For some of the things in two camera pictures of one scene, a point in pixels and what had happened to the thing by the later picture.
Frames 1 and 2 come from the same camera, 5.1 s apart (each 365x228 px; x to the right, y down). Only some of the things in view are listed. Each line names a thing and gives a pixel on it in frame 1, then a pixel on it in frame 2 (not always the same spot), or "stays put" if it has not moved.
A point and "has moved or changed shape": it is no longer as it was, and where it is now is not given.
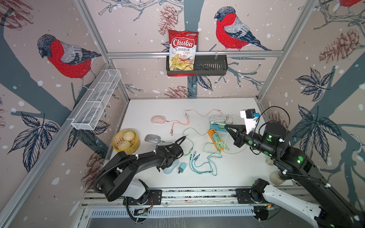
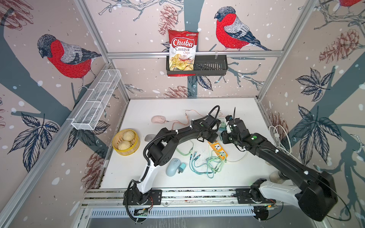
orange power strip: [216, 139] has moved or changed shape
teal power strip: [219, 127] stays put
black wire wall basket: [204, 65] stays put
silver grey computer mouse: [152, 138] stays put
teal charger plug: [182, 167] stays put
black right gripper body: [248, 140] -> [227, 138]
